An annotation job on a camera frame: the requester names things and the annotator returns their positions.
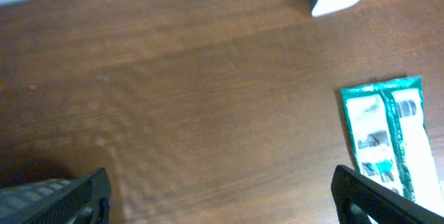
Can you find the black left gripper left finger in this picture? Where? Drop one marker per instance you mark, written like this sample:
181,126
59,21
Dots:
59,201

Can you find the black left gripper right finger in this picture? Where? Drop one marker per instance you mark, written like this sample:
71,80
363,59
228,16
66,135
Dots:
361,200

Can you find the green white package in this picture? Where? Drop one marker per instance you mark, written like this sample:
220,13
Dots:
389,141

